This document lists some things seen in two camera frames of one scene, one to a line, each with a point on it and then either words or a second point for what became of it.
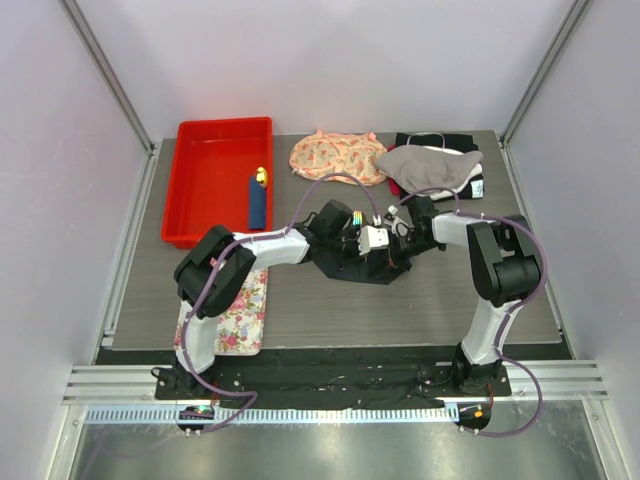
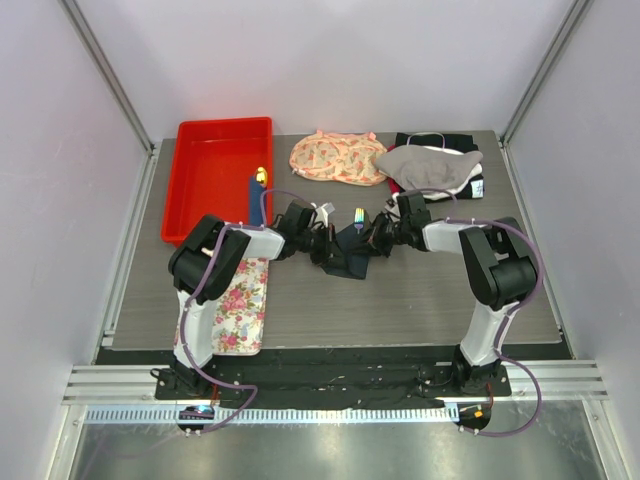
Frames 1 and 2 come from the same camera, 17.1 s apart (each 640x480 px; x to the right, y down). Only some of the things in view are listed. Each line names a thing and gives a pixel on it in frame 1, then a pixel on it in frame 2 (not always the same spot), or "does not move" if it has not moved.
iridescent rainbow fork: x=357 y=218 does not move
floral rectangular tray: x=240 y=328 does not move
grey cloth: x=425 y=168 does not move
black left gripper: x=354 y=233 to x=325 y=256
